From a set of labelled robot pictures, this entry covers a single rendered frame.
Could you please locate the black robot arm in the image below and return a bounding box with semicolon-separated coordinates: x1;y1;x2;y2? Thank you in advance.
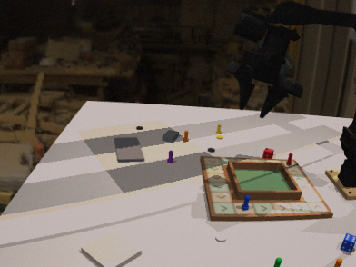
233;1;356;188

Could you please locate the blue pawn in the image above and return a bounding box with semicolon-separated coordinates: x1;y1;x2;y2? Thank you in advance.
241;194;250;211

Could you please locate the red pawn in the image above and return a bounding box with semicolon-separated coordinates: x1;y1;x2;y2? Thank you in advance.
286;153;292;165

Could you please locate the red die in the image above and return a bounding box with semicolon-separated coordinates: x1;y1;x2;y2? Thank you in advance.
262;148;274;159

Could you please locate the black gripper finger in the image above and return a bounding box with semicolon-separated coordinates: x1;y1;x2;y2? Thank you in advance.
234;75;255;110
260;85;289;118

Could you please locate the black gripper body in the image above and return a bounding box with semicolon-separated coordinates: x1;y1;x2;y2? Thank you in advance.
226;45;303;98

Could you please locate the blue die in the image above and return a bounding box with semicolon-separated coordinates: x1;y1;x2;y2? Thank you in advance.
340;233;356;253

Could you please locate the green pawn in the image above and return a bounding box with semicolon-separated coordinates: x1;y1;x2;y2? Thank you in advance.
273;257;282;267

